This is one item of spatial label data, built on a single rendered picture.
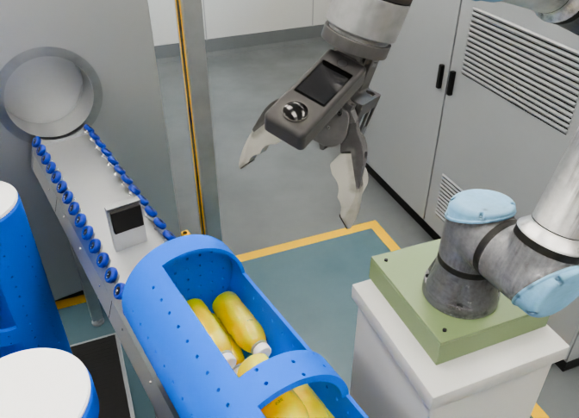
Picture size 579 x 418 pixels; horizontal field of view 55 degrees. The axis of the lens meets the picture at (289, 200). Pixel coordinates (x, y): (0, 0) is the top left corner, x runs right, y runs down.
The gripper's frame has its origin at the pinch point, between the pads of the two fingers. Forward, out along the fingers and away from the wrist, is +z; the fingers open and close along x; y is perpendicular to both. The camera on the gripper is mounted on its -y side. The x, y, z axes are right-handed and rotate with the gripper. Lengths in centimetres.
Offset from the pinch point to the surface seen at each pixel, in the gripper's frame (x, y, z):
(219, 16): 271, 429, 120
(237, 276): 21, 47, 55
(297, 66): 178, 436, 133
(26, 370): 44, 7, 74
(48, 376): 39, 8, 72
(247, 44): 245, 453, 141
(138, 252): 58, 59, 78
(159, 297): 25, 21, 49
